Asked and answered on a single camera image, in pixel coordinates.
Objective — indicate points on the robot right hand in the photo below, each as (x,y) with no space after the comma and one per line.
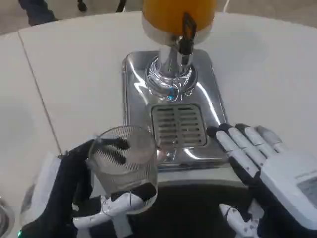
(280,178)

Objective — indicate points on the steel drip tray grid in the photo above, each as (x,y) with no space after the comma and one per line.
(178,124)

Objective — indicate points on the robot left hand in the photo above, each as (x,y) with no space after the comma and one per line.
(62,188)

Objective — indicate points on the orange juice dispenser steel base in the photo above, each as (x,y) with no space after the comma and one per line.
(138,81)

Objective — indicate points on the clear ribbed glass cup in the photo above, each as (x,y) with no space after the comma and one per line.
(128,173)

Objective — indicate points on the person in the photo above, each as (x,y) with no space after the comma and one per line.
(37,12)

